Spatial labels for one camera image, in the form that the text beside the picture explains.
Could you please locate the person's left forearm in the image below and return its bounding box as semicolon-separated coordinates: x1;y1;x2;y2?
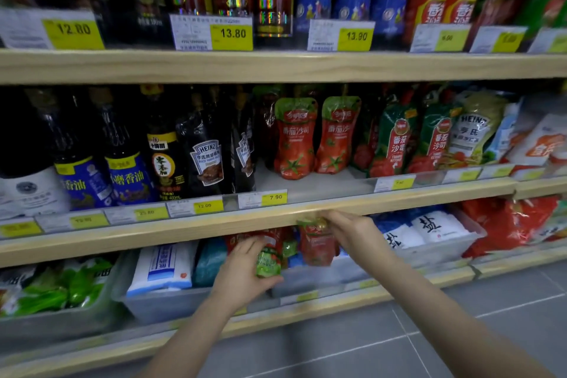
136;296;237;378

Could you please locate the person's right hand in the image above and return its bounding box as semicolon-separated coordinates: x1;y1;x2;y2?
321;210;398;277

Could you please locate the person's left hand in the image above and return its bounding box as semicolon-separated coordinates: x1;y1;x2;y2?
210;236;284;317

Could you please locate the pile of green packets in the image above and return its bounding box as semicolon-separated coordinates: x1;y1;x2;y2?
0;257;117;317

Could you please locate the pile of red packets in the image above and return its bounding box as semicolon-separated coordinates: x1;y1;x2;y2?
458;195;567;260

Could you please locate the light wooden shelf board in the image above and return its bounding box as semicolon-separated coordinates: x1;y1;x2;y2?
0;238;567;378
0;49;567;85
0;176;567;269

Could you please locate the clear plastic bin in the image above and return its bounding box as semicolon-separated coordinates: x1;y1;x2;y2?
112;242;284;325
269;251;370;299
372;206;488;270

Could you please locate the dark bottle yellow band label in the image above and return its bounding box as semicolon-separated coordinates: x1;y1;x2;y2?
140;84;189;202

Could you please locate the green red ketchup pouch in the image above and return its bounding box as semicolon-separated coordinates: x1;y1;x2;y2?
369;92;419;178
407;89;463;175

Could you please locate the person's right forearm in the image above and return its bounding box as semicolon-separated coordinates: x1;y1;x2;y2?
371;256;556;378

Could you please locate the red green-topped tomato sauce pouch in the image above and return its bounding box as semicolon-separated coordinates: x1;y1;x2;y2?
273;97;319;181
297;216;340;267
315;95;362;175
255;232;284;279
225;228;298;260

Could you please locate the white salt bag black print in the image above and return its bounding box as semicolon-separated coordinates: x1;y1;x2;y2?
410;208;471;245
371;213;426;251

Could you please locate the dark oil bottle blue label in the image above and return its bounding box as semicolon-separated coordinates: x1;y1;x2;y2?
26;89;113;211
89;87;155;206

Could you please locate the row of shelf price tags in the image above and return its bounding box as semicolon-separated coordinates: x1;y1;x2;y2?
0;8;567;55
0;163;550;240

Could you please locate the blue white sauce pouch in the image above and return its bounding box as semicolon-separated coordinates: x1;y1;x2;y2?
482;99;524;166

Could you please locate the teal bag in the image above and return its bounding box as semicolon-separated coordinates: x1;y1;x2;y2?
193;237;229;288

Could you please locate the white orange packet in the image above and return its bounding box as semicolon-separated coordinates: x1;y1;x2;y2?
505;113;567;169

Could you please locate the grey plastic bin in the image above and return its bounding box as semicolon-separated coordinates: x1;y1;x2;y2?
0;254;129;349

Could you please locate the pale green salad dressing pouch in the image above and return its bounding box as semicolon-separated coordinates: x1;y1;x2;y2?
439;91;509;170

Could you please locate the large dark bottle white label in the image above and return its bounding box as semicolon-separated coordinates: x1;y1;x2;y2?
0;89;71;221

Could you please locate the white blue salt bag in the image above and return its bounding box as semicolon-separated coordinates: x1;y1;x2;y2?
127;241;198;297

